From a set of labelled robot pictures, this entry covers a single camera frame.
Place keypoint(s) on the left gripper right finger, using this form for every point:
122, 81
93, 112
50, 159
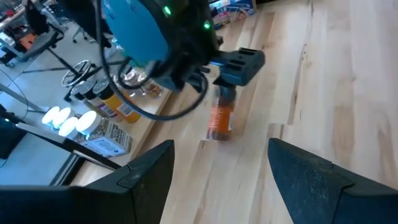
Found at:
311, 193

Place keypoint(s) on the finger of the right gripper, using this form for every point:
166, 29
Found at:
228, 87

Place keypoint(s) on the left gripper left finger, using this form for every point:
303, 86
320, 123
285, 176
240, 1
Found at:
140, 193

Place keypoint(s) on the orange spice jar black lid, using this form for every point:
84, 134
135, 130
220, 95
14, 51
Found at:
221, 118

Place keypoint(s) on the bagel seasoning jar white lid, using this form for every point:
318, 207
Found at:
49, 115
63, 115
109, 143
67, 127

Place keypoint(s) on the yellow spice jar black lid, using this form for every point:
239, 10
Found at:
130, 114

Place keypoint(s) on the garlic powder jar purple label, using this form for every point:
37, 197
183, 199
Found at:
99, 104

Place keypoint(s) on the green herb jar black lid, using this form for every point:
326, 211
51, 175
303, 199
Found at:
77, 90

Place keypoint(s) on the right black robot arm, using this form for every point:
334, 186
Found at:
136, 28

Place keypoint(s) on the blue plastic wrap box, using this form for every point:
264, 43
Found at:
233, 12

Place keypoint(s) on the black office chair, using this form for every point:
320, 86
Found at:
40, 34

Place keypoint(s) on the wooden shelf black metal frame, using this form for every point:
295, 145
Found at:
146, 124

